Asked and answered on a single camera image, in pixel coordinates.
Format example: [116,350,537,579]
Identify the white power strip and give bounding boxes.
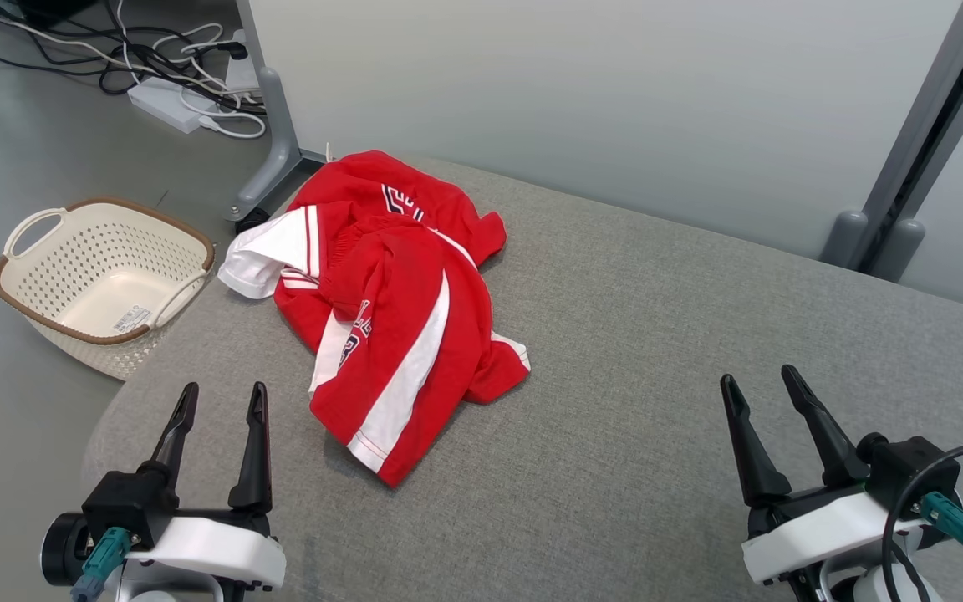
[127,76,228,135]

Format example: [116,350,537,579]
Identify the black plug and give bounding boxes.
[196,39,251,62]

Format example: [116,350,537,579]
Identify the grey partition post single foot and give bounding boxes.
[229,0,329,223]

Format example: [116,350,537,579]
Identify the black floor cable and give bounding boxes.
[0,0,148,95]

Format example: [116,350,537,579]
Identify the black box device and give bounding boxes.
[0,0,102,28]

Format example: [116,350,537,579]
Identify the white looped cable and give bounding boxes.
[181,84,269,140]

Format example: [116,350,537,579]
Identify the teal cable connector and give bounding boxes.
[70,527,132,601]
[920,492,963,564]

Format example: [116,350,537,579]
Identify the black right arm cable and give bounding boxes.
[881,441,963,602]

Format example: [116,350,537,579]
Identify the cream perforated laundry basket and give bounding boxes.
[0,196,217,382]

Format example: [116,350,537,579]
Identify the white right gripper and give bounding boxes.
[720,365,935,586]

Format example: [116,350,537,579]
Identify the teal right cable connector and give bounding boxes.
[920,492,963,564]

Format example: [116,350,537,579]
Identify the grey partition post twin caps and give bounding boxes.
[819,0,963,283]

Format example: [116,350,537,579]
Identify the teal left cable connector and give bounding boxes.
[70,527,132,601]

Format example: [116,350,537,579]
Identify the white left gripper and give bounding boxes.
[124,382,287,593]

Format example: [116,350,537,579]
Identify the red elastic waist shorts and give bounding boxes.
[308,224,532,488]

